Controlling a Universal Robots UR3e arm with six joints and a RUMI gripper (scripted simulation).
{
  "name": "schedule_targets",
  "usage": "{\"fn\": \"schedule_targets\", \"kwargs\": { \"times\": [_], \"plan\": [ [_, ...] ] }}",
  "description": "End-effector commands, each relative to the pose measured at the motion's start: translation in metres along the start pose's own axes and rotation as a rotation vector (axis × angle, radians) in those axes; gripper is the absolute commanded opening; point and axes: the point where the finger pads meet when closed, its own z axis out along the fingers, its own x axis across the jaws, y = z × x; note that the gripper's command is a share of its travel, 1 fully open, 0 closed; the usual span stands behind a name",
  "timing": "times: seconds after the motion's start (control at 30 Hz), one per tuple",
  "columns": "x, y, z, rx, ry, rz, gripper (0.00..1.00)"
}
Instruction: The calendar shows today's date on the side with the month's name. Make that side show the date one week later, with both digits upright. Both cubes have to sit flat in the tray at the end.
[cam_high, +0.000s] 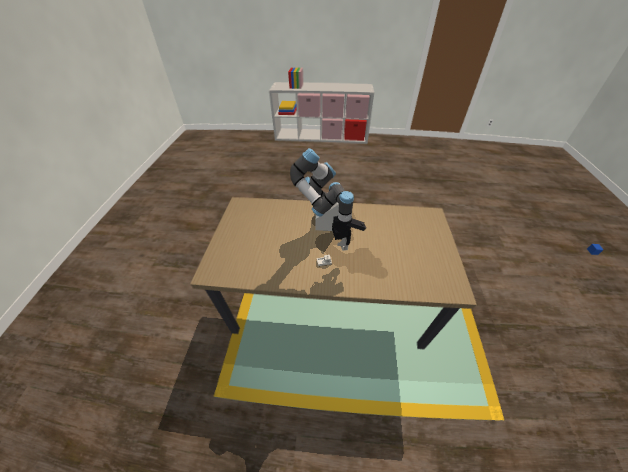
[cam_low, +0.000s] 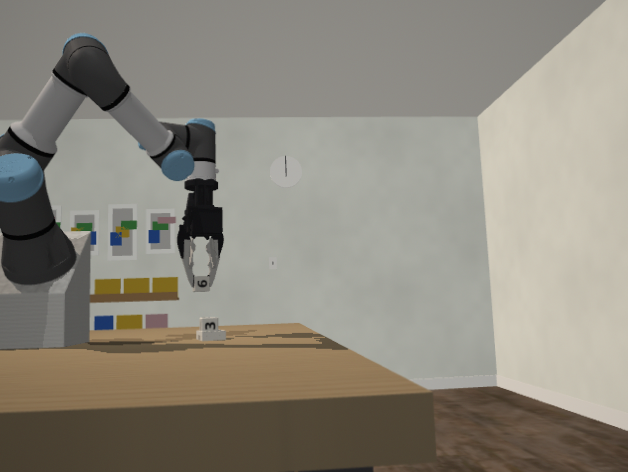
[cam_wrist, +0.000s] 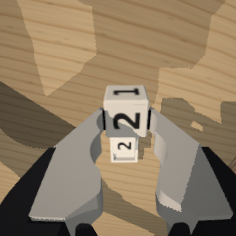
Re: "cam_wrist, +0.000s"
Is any white cube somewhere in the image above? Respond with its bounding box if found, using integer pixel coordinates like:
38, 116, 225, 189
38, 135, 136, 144
113, 137, 136, 154
104, 85, 150, 138

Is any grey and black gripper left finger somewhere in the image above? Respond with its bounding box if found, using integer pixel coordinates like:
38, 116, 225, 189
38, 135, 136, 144
0, 107, 106, 236

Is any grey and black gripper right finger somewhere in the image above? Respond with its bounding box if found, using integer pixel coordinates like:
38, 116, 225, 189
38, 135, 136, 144
147, 107, 236, 236

